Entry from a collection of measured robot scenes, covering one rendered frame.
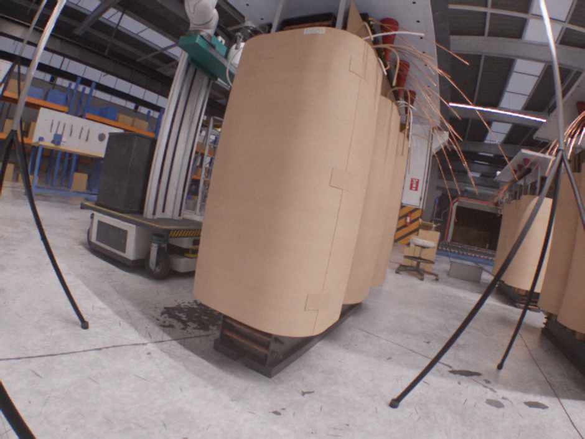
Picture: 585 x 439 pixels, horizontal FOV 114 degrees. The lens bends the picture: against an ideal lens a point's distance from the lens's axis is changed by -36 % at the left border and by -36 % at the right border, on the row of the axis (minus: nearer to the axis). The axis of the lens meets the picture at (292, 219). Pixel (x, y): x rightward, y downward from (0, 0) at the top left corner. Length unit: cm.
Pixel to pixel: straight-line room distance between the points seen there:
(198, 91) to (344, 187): 164
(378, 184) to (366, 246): 25
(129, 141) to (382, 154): 152
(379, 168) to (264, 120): 56
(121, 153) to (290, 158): 146
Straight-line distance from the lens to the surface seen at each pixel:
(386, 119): 126
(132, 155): 195
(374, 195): 119
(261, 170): 78
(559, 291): 221
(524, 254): 325
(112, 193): 205
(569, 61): 1587
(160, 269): 172
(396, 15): 126
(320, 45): 87
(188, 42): 190
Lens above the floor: 54
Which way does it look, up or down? 2 degrees down
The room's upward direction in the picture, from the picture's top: 11 degrees clockwise
